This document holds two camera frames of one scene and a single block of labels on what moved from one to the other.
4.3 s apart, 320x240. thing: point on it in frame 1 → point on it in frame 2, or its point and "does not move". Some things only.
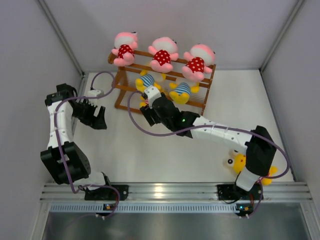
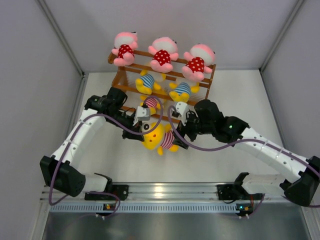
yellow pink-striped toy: (240, 164) → (161, 137)
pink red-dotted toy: (199, 58) does not move
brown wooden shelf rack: (139, 83) does not move
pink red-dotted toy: (165, 50) does not move
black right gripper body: (151, 115) → (192, 128)
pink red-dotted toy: (126, 43) does not move
